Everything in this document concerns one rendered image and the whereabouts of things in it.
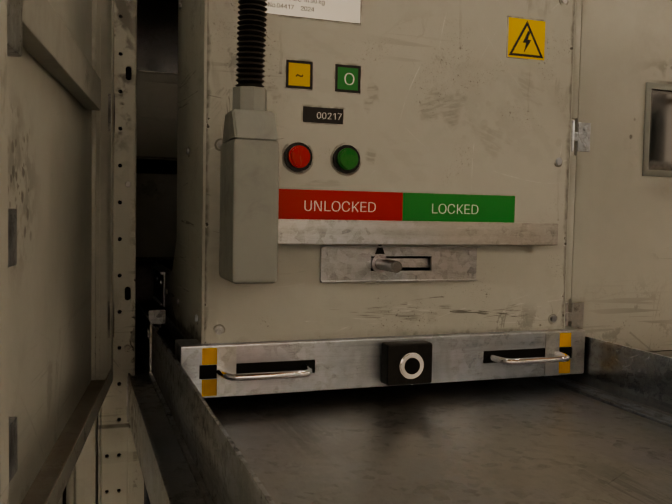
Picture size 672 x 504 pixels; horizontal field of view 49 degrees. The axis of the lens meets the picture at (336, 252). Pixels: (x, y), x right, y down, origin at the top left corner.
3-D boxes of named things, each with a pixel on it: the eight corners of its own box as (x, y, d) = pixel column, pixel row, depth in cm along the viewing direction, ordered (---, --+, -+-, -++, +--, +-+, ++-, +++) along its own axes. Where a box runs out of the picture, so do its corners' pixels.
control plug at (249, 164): (279, 283, 75) (281, 109, 74) (231, 284, 73) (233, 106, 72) (260, 277, 82) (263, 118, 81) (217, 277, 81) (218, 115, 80)
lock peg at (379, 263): (405, 276, 86) (406, 242, 86) (388, 276, 85) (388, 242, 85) (384, 272, 92) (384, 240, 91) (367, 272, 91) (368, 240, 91)
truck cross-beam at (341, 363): (584, 373, 100) (586, 329, 100) (180, 400, 82) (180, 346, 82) (561, 366, 105) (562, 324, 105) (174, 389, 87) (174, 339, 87)
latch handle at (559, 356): (577, 362, 95) (578, 355, 95) (504, 366, 91) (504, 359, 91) (553, 354, 100) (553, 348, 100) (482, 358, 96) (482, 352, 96)
